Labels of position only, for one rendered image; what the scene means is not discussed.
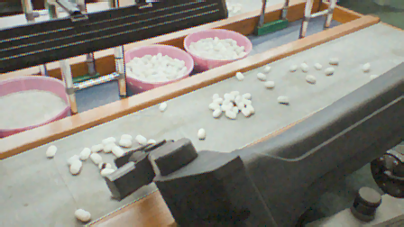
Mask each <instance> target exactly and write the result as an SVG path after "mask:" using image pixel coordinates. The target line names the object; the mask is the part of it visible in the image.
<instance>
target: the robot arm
mask: <svg viewBox="0 0 404 227"><path fill-rule="evenodd" d="M403 141H404V61H403V62H401V63H400V64H399V65H398V66H395V67H394V68H391V69H390V70H387V71H386V72H385V73H383V74H381V75H379V76H378V77H376V78H375V79H372V80H371V81H370V82H368V83H366V84H364V85H363V86H360V87H359V88H356V89H355V90H354V91H353V92H350V93H349V94H347V95H345V96H343V97H342V98H340V99H338V100H336V101H335V102H333V103H332V104H330V105H329V106H326V107H325V108H323V109H322V110H320V111H318V112H316V113H314V114H312V115H311V116H309V117H308V118H306V119H305V120H303V121H302V122H299V123H297V124H296V125H294V126H293V127H291V128H289V129H287V130H286V131H284V132H282V133H280V134H277V135H276V136H273V137H272V138H269V139H268V140H265V141H261V142H260V143H256V144H253V145H251V146H248V147H244V148H242V149H235V150H233V151H231V152H230V153H224V152H220V151H216V150H200V151H196V148H195V147H194V145H193V143H192V141H191V140H190V139H189V138H185V137H184V138H181V139H180V140H177V141H174V140H173V139H171V140H167V141H166V139H164V140H159V141H156V142H155V143H148V144H144V145H142V146H140V147H138V148H134V149H132V150H129V151H127V152H125V153H123V156H120V157H118V158H115V159H114V164H115V166H116V167H117V170H116V171H114V172H112V173H111V174H109V175H107V176H106V177H105V182H106V185H107V187H108V189H109V190H110V192H111V194H112V195H113V196H114V197H115V199H116V200H117V201H118V202H121V201H122V200H124V199H125V198H126V197H127V196H129V195H131V194H132V193H134V192H135V191H137V190H138V189H140V188H142V186H148V185H149V184H150V183H151V182H154V183H155V186H156V187H157V188H158V190H159V192H160V194H161V196H162V199H163V200H164V202H165V204H166V205H167V206H168V209H169V211H170V213H171V214H172V217H173V218H174V221H175V222H176V224H177V225H178V227H293V226H294V225H295V224H296V223H297V221H298V218H299V217H300V216H301V215H302V214H303V213H304V212H305V211H306V210H307V209H308V208H309V207H310V206H311V205H312V204H313V203H314V202H315V201H316V200H317V199H318V198H319V197H320V196H321V195H322V194H324V193H325V192H326V191H327V190H329V189H330V188H332V186H335V185H336V184H337V183H339V182H340V181H342V180H343V179H344V178H346V177H348V176H350V175H352V173H354V172H355V171H357V170H358V169H360V168H362V167H363V166H365V165H366V164H368V163H370V162H371V161H373V160H374V159H376V158H378V157H379V156H381V155H382V154H384V153H385V152H387V151H388V150H390V149H392V148H394V147H395V146H397V145H398V144H400V143H401V142H403Z"/></svg>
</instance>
